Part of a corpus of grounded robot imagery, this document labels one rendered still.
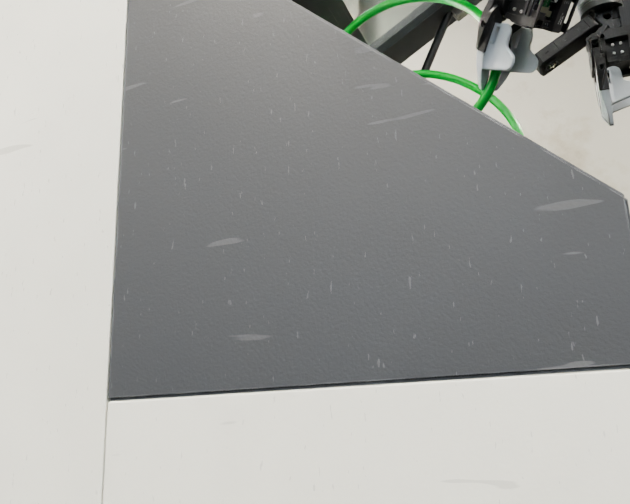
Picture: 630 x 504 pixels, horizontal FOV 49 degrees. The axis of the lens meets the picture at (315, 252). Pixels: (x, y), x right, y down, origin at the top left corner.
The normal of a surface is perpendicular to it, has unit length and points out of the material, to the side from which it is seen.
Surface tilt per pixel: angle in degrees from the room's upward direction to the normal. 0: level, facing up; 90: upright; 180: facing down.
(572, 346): 90
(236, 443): 90
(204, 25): 90
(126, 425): 90
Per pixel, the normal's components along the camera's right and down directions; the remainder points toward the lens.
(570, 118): -0.27, -0.25
